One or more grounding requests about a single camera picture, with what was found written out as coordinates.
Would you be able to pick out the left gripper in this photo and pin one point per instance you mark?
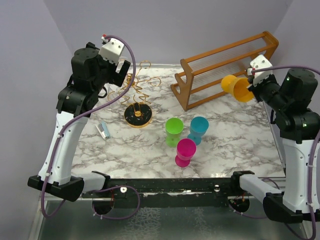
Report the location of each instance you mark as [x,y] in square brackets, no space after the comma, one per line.
[116,78]

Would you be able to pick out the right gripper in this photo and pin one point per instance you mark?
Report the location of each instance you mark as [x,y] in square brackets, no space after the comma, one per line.
[254,89]

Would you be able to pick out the orange plastic goblet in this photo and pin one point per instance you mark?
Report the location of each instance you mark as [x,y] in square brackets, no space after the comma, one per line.
[237,87]

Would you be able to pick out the teal plastic goblet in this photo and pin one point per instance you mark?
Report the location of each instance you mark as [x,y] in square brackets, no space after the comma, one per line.
[198,127]

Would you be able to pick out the green plastic goblet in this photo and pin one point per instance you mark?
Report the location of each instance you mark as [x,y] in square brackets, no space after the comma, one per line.
[173,128]

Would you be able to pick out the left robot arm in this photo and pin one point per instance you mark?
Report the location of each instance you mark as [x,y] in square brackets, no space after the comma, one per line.
[92,68]

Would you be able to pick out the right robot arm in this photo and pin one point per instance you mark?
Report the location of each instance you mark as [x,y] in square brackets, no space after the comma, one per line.
[299,129]

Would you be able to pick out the wooden rack with clear rods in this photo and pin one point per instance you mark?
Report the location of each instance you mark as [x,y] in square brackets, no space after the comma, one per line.
[201,74]

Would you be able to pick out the light blue stapler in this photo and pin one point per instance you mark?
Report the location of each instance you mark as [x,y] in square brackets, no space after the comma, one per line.
[103,130]

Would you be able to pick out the pink plastic goblet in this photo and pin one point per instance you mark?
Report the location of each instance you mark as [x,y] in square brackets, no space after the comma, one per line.
[185,150]

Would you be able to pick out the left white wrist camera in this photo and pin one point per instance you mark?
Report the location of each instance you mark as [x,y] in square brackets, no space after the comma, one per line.
[111,49]

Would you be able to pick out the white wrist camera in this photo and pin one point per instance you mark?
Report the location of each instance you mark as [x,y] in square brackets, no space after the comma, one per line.
[256,70]
[111,49]

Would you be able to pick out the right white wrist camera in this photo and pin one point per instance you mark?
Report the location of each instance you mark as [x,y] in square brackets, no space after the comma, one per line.
[256,70]

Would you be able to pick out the gold wire wine glass rack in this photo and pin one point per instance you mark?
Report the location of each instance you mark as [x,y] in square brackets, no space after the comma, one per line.
[138,112]

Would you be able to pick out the black base frame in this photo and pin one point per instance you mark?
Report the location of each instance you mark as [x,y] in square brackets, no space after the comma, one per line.
[169,192]

